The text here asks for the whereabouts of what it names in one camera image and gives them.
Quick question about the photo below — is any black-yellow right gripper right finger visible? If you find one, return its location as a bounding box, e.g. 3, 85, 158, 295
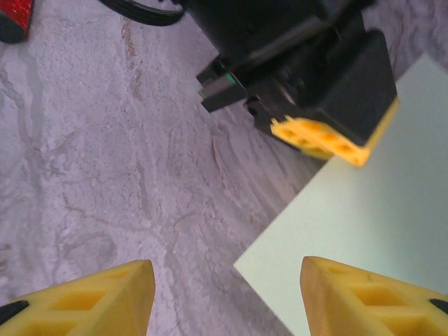
301, 255, 448, 336

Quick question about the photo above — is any black-yellow right gripper left finger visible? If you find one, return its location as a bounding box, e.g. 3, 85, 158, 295
0, 259, 157, 336

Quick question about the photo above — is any light green paper sheet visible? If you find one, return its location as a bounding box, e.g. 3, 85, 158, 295
232, 52, 448, 336

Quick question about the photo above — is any thin black left wrist cable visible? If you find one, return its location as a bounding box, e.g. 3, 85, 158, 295
99, 0, 186, 27

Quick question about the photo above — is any red and silver cylinder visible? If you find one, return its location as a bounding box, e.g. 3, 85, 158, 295
0, 0, 36, 45

